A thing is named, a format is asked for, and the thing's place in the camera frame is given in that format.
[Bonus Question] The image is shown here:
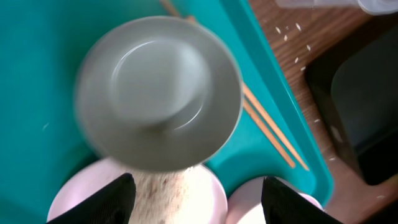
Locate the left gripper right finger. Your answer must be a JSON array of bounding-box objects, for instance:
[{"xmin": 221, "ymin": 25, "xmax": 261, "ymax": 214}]
[{"xmin": 261, "ymin": 177, "xmax": 341, "ymax": 224}]

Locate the black plastic tray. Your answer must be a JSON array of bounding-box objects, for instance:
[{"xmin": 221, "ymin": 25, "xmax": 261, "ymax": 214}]
[{"xmin": 305, "ymin": 23, "xmax": 397, "ymax": 185}]

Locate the right wooden chopstick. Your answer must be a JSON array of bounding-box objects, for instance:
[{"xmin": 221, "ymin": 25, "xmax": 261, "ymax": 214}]
[{"xmin": 186, "ymin": 14, "xmax": 310, "ymax": 172}]

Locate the grey bowl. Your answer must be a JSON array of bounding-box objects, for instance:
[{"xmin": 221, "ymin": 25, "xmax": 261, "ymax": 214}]
[{"xmin": 75, "ymin": 16, "xmax": 243, "ymax": 172}]

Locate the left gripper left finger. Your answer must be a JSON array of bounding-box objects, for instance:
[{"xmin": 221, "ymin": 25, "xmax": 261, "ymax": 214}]
[{"xmin": 47, "ymin": 173, "xmax": 136, "ymax": 224}]

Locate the clear plastic bin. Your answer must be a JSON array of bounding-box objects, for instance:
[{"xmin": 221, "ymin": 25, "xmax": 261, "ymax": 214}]
[{"xmin": 276, "ymin": 0, "xmax": 397, "ymax": 16}]

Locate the teal plastic tray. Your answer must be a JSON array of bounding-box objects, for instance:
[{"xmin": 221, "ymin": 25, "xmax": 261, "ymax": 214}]
[{"xmin": 1, "ymin": 0, "xmax": 334, "ymax": 223}]

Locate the small pink bowl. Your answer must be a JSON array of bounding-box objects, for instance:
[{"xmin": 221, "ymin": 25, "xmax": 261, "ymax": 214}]
[{"xmin": 225, "ymin": 175, "xmax": 325, "ymax": 224}]

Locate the large white plate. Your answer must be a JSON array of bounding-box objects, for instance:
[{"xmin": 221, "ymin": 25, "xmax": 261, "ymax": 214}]
[{"xmin": 47, "ymin": 158, "xmax": 228, "ymax": 224}]

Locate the left wooden chopstick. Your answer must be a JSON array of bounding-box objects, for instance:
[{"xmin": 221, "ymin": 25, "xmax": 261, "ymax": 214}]
[{"xmin": 160, "ymin": 0, "xmax": 295, "ymax": 168}]

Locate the wooden chopstick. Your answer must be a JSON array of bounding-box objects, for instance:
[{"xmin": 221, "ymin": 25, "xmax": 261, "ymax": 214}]
[
  {"xmin": 186, "ymin": 14, "xmax": 310, "ymax": 172},
  {"xmin": 160, "ymin": 0, "xmax": 295, "ymax": 168}
]

